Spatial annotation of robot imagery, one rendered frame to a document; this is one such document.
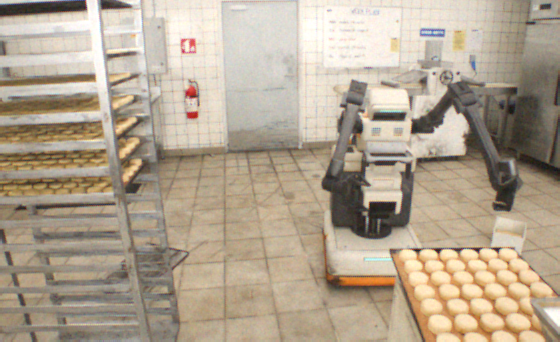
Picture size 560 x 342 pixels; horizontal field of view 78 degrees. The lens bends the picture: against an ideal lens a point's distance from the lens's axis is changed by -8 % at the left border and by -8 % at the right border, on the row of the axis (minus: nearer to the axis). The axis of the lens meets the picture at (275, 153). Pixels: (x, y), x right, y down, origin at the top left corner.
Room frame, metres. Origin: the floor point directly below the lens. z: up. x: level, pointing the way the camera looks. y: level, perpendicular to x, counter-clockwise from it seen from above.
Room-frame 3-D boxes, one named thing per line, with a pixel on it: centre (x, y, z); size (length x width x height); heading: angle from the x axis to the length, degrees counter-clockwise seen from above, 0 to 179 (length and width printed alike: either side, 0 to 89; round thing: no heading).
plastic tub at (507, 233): (2.39, -1.79, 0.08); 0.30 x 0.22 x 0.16; 144
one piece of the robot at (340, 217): (2.34, -0.65, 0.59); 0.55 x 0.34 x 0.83; 86
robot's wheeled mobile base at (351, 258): (2.25, -0.64, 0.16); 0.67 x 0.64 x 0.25; 176
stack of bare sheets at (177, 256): (2.19, 0.96, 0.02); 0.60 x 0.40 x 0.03; 159
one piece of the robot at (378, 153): (1.95, -0.62, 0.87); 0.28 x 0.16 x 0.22; 86
